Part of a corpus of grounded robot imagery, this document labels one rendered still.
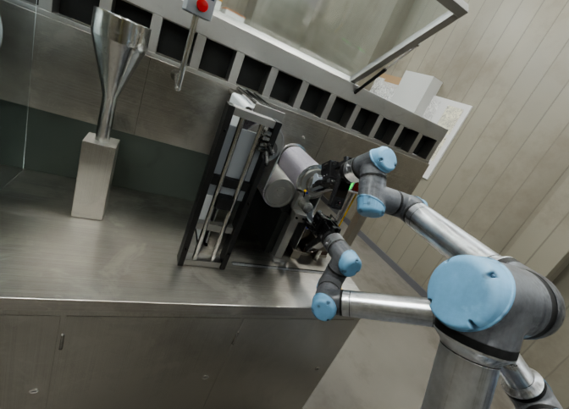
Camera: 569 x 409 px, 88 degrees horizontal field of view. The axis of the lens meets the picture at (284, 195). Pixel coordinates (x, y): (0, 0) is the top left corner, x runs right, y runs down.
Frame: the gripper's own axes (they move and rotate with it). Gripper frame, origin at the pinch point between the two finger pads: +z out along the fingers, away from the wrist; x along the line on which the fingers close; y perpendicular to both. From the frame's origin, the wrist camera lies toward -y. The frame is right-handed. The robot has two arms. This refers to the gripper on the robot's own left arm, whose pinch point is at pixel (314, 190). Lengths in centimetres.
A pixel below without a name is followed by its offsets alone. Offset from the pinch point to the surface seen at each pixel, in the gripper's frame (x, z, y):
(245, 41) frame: 33, 4, 53
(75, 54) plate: 85, 21, 33
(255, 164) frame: 27.8, -7.8, 0.7
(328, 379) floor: -74, 80, -93
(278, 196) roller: 11.0, 7.8, -2.9
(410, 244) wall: -248, 153, 18
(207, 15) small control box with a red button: 51, -20, 34
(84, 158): 74, 16, -3
